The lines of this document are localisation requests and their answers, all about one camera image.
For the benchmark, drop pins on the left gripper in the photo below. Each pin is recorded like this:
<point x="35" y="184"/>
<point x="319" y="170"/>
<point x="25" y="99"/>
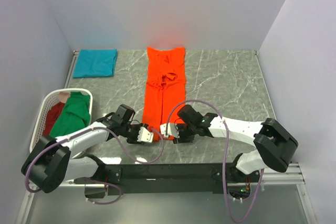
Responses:
<point x="134" y="140"/>

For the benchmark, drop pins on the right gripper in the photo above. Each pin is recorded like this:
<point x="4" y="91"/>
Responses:
<point x="182" y="139"/>

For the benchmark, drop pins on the orange t-shirt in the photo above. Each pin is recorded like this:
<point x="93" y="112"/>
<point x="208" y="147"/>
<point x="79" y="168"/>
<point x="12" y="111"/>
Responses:
<point x="165" y="86"/>

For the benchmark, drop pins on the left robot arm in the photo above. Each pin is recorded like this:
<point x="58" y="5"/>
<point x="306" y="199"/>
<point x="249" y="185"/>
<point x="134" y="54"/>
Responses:
<point x="55" y="159"/>

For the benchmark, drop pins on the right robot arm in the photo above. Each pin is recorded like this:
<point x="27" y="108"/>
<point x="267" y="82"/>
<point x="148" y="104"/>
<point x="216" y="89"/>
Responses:
<point x="274" y="146"/>

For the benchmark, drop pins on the black base beam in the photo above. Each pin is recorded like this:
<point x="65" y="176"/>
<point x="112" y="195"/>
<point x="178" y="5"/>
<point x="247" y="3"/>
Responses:
<point x="164" y="178"/>

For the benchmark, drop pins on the green t-shirt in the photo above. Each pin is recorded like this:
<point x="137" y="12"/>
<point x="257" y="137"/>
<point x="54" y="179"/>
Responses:
<point x="74" y="116"/>

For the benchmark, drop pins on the beige garment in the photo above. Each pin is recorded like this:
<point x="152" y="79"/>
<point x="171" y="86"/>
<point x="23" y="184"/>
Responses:
<point x="63" y="96"/>

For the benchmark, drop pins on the dark red t-shirt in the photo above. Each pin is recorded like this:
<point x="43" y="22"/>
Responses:
<point x="52" y="117"/>

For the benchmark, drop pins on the folded teal t-shirt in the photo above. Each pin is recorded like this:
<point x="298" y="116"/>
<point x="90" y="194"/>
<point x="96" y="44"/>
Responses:
<point x="95" y="63"/>

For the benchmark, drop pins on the white laundry basket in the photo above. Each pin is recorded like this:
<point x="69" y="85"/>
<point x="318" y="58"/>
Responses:
<point x="48" y="102"/>

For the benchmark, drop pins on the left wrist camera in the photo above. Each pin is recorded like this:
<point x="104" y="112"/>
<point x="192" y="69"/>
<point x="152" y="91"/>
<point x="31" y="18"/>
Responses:
<point x="145" y="136"/>

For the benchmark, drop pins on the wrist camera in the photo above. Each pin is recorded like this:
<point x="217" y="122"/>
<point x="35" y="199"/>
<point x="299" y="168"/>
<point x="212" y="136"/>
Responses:
<point x="145" y="136"/>
<point x="169" y="130"/>

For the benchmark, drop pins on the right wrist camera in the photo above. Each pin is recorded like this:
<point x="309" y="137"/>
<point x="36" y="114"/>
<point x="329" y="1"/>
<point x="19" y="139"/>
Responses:
<point x="169" y="130"/>

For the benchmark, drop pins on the aluminium frame rail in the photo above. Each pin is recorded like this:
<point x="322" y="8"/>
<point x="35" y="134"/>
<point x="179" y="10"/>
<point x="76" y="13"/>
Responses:
<point x="293" y="176"/>

